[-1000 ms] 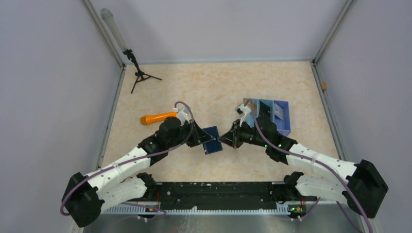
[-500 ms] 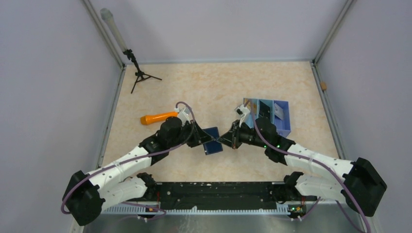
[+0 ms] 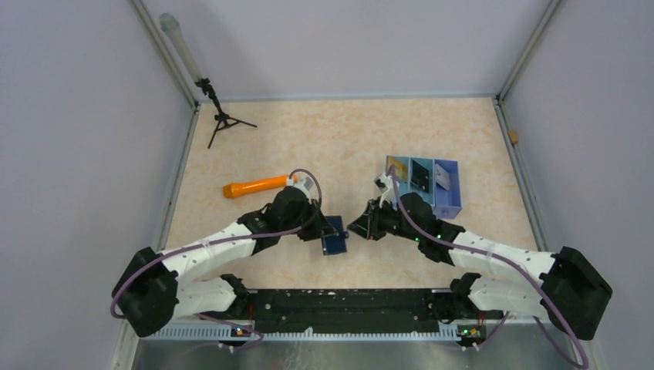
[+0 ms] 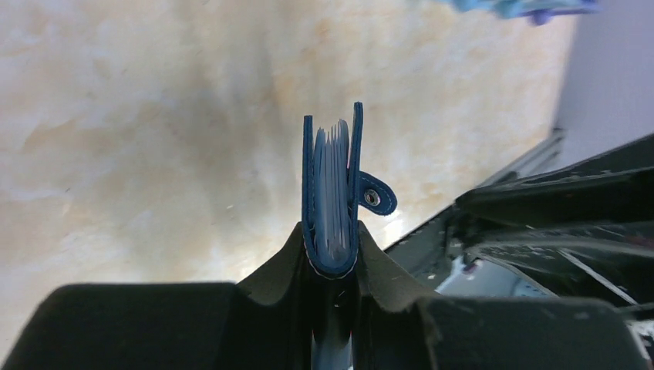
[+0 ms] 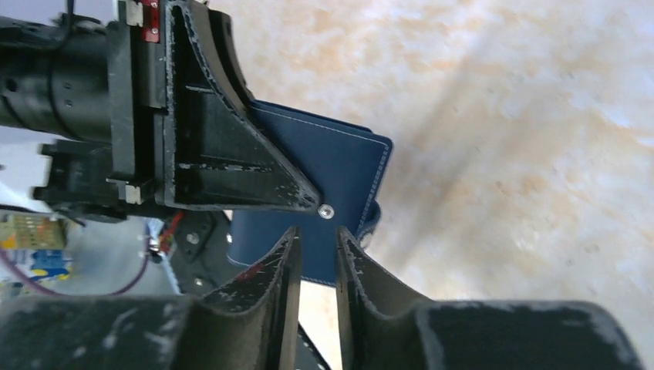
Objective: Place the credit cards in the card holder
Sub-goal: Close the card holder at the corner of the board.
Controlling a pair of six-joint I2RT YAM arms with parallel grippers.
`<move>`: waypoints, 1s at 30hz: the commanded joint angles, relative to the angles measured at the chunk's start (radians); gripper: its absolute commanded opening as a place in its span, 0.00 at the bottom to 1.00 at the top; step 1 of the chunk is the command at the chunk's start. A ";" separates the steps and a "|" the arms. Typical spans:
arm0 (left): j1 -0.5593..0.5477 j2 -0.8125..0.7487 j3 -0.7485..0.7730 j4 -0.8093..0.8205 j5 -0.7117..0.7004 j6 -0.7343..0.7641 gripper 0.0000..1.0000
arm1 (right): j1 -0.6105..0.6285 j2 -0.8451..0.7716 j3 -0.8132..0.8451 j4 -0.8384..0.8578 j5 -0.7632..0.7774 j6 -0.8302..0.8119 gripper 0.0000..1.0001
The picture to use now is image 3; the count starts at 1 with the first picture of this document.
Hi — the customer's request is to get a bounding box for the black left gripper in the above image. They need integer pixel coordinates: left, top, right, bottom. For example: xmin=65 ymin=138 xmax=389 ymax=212
xmin=281 ymin=199 xmax=336 ymax=241

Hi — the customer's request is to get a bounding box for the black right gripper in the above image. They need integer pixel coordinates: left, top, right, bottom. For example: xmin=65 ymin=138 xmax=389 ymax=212
xmin=347 ymin=196 xmax=422 ymax=242

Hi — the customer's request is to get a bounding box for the dark blue leather card holder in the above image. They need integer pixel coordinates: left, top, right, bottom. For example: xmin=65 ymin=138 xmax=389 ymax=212
xmin=321 ymin=216 xmax=349 ymax=256

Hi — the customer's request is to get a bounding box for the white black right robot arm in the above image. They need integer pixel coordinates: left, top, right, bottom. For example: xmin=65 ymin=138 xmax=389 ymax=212
xmin=348 ymin=193 xmax=613 ymax=341

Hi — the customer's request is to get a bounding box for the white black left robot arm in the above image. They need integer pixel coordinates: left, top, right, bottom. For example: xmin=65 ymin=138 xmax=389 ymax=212
xmin=110 ymin=187 xmax=336 ymax=338

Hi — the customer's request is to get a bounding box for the light blue drawer organizer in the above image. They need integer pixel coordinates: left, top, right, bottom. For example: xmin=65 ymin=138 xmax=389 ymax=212
xmin=386 ymin=156 xmax=463 ymax=220

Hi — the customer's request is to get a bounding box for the orange flashlight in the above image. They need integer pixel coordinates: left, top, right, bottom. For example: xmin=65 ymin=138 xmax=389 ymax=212
xmin=222 ymin=174 xmax=298 ymax=199

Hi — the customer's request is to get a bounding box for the black mini tripod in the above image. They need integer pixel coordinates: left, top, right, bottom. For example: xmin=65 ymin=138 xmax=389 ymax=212
xmin=194 ymin=78 xmax=258 ymax=149

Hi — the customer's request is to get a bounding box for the small tan block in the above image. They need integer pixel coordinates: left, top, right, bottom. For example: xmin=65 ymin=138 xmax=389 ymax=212
xmin=507 ymin=129 xmax=519 ymax=145

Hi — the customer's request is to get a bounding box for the grey tube on tripod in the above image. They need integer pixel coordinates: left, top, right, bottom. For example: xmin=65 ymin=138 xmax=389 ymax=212
xmin=158 ymin=12 xmax=203 ymax=84

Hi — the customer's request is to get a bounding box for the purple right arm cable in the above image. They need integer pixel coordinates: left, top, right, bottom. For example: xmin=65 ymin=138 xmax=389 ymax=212
xmin=386 ymin=164 xmax=589 ymax=370

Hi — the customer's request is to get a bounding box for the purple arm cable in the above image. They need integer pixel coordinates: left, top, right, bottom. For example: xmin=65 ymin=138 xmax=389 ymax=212
xmin=386 ymin=164 xmax=589 ymax=370
xmin=110 ymin=169 xmax=324 ymax=353

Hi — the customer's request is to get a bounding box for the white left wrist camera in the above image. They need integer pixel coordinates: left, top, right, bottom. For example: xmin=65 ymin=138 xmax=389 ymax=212
xmin=286 ymin=175 xmax=315 ymax=199

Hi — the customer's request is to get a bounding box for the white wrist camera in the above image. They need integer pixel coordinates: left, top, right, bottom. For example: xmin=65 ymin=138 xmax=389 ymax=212
xmin=374 ymin=173 xmax=399 ymax=207
xmin=286 ymin=175 xmax=315 ymax=199

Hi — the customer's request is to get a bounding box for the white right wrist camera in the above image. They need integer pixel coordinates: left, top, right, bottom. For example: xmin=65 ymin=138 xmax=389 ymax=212
xmin=374 ymin=173 xmax=399 ymax=207

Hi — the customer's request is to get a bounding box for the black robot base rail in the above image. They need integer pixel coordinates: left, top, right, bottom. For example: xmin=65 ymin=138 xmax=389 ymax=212
xmin=209 ymin=288 xmax=504 ymax=335

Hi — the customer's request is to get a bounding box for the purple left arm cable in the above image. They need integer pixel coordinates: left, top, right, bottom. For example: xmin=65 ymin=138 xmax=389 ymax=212
xmin=110 ymin=169 xmax=324 ymax=353

